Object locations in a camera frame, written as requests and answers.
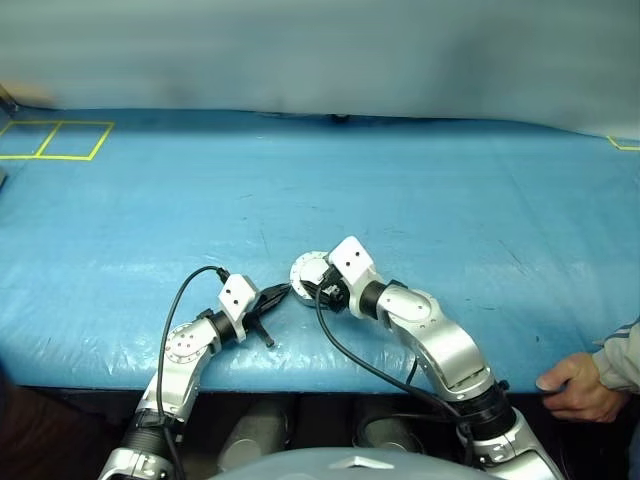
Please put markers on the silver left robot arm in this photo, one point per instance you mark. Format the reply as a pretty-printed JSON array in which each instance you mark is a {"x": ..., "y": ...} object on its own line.
[{"x": 182, "y": 360}]

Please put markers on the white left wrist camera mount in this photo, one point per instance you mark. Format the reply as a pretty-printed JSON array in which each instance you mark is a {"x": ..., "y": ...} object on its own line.
[{"x": 237, "y": 295}]

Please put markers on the yellow tape double square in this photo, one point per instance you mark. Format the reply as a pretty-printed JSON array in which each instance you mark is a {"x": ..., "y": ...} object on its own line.
[{"x": 72, "y": 157}]

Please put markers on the grey robot torso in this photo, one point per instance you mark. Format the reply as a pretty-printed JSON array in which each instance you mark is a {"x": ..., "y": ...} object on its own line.
[{"x": 350, "y": 465}]

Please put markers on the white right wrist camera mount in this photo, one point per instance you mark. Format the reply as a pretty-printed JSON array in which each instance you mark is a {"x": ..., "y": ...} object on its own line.
[{"x": 352, "y": 260}]

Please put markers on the yellow tape corner mark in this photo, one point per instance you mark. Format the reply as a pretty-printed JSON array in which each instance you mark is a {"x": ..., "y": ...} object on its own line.
[{"x": 622, "y": 146}]

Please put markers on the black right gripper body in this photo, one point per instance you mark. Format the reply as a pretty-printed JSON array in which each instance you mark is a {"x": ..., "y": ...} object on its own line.
[{"x": 334, "y": 295}]

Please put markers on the dark grey rounded cylinder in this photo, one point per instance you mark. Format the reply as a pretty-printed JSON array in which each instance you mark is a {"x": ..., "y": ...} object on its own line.
[
  {"x": 385, "y": 430},
  {"x": 252, "y": 435}
]

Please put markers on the person's bare hand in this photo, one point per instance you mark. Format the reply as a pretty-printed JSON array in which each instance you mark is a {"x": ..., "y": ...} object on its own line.
[{"x": 580, "y": 385}]

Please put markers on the blue foam table cover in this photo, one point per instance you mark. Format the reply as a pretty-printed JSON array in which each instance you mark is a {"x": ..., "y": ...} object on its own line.
[{"x": 150, "y": 215}]

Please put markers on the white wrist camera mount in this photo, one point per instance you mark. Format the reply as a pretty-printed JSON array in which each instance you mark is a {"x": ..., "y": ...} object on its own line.
[
  {"x": 352, "y": 260},
  {"x": 237, "y": 295}
]

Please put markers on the person's grey jacket sleeve forearm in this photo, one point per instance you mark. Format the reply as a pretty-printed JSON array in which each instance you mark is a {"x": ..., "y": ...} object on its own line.
[{"x": 622, "y": 355}]

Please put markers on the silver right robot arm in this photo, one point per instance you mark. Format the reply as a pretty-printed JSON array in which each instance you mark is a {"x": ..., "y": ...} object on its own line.
[{"x": 440, "y": 345}]

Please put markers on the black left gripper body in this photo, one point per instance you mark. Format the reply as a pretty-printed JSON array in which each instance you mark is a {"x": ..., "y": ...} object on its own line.
[{"x": 255, "y": 312}]

